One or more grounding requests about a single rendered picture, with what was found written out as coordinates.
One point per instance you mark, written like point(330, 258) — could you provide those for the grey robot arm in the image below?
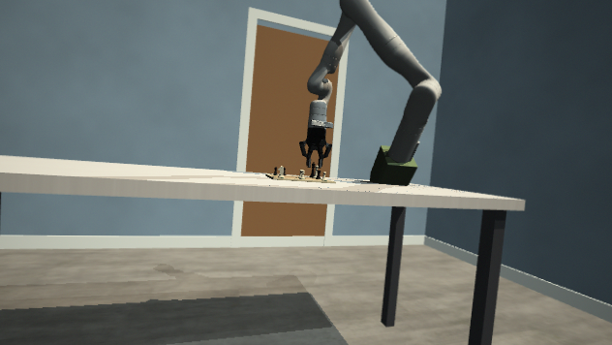
point(394, 54)

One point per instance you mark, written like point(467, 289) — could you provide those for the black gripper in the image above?
point(315, 141)

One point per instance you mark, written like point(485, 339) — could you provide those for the chessboard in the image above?
point(293, 177)

